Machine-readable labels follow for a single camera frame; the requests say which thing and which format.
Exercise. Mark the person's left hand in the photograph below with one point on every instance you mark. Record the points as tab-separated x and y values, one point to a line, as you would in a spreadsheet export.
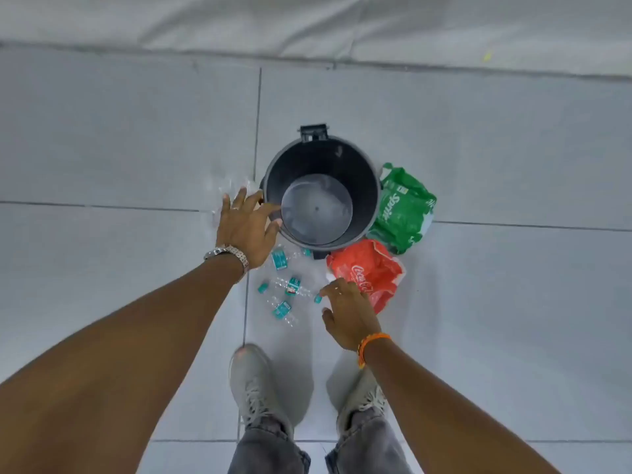
244	231

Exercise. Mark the person's right hand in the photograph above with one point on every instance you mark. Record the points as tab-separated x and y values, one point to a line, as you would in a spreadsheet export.
348	315

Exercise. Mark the clear bottle teal label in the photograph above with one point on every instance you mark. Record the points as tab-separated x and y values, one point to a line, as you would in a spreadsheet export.
281	309
293	286
280	260

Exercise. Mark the red Coca-Cola plastic wrapper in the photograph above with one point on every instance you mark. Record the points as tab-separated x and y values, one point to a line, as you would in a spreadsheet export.
370	268

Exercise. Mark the clear plastic wrap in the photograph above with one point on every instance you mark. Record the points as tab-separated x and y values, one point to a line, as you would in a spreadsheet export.
219	185

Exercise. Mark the black plastic trash bin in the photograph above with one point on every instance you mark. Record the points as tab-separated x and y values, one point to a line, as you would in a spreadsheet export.
321	162

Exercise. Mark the green Sprite plastic wrapper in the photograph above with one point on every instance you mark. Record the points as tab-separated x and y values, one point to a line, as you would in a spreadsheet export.
402	207

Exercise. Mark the person's left forearm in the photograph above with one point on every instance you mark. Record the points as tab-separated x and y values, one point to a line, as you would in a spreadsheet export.
123	360

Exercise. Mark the person's right forearm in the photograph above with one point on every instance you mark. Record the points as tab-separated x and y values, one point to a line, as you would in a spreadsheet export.
444	414

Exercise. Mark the person's right grey sneaker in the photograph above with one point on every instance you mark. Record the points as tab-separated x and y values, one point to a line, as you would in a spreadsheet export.
360	404

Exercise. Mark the person's grey sneaker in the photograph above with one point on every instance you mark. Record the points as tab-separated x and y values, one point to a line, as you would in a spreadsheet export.
254	385
360	404

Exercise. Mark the person's left grey sneaker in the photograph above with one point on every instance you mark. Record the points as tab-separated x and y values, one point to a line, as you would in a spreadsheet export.
254	385

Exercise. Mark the silver metal wristwatch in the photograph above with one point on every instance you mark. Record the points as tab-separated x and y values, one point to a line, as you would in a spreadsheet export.
232	251

